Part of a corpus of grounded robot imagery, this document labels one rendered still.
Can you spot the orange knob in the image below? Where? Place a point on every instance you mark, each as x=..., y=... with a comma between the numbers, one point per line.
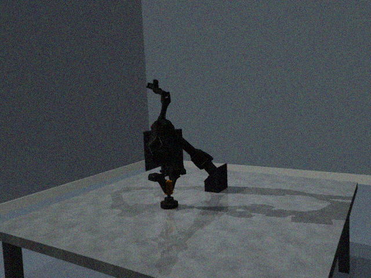
x=169, y=187

